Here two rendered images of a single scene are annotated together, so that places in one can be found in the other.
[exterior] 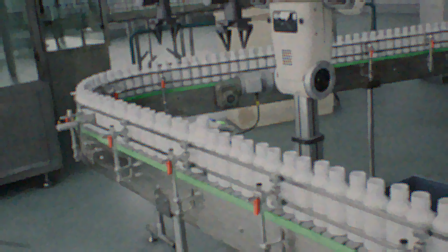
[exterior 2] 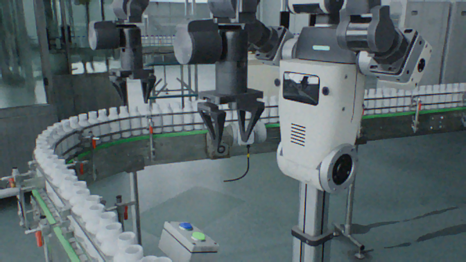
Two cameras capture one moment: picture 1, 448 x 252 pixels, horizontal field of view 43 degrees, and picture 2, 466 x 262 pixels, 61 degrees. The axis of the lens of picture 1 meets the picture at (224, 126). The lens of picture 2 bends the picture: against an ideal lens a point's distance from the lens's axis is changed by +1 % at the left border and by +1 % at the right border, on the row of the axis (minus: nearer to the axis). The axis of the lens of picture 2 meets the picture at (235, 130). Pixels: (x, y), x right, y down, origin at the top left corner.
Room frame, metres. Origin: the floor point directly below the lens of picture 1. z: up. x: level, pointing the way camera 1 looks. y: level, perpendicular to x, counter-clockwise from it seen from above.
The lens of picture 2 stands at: (1.16, -0.04, 1.61)
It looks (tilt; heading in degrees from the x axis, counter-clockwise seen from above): 16 degrees down; 357
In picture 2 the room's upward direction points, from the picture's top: straight up
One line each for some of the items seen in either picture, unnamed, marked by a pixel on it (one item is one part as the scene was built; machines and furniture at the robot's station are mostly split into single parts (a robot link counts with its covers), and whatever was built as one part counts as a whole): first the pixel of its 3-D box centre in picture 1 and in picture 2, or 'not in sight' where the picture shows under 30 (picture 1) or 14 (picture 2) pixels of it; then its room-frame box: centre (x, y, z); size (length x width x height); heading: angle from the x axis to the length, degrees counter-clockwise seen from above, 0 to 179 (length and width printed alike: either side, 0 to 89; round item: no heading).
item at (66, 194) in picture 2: (125, 122); (73, 203); (2.25, 0.40, 1.08); 0.06 x 0.06 x 0.17
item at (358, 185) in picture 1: (359, 206); not in sight; (1.24, -0.30, 1.08); 0.06 x 0.06 x 0.17
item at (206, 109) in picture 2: (230, 36); (222, 121); (1.84, -0.04, 1.44); 0.07 x 0.07 x 0.09; 33
